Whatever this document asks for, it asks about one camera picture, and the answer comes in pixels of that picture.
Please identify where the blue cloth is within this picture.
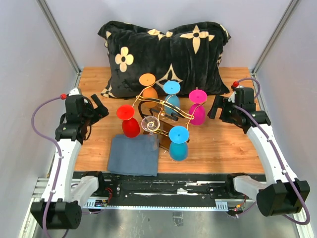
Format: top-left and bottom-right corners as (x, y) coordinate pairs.
(107, 134), (159, 177)

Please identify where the left aluminium frame post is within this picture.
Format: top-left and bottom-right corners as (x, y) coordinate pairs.
(36, 0), (82, 75)

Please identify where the blue wine glass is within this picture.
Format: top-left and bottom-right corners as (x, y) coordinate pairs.
(163, 81), (181, 108)
(169, 126), (190, 161)

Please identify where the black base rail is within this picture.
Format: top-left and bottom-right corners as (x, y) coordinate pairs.
(37, 171), (298, 211)

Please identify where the black floral pillow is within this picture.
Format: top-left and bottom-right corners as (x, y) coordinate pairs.
(98, 21), (230, 98)

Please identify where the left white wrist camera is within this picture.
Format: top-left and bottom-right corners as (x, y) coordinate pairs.
(60, 87), (82, 100)

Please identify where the red plastic wine glass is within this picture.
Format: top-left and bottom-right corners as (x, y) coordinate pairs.
(116, 105), (140, 138)

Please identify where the gold wire glass rack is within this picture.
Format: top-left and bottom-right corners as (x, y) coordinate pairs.
(135, 89), (194, 151)

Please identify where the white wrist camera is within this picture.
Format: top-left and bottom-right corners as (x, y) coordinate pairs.
(60, 87), (82, 100)
(228, 83), (244, 103)

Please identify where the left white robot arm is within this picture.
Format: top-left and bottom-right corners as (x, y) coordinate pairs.
(30, 89), (109, 232)

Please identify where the right aluminium frame post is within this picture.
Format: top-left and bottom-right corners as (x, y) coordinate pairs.
(251, 0), (302, 75)

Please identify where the magenta plastic wine glass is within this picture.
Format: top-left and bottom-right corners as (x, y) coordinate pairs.
(189, 89), (208, 125)

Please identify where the clear glass wine glass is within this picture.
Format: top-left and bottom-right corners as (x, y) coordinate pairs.
(141, 116), (160, 150)

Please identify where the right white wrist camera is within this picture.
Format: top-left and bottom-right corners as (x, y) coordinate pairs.
(228, 83), (244, 103)

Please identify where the aluminium frame post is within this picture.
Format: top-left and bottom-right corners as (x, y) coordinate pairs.
(251, 0), (302, 75)
(36, 0), (82, 75)

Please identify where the blue wine glass front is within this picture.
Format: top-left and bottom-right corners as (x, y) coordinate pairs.
(169, 126), (190, 161)

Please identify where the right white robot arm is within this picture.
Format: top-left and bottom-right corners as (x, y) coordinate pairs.
(208, 87), (310, 225)

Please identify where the orange plastic wine glass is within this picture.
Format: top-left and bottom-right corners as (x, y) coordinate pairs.
(139, 73), (158, 99)

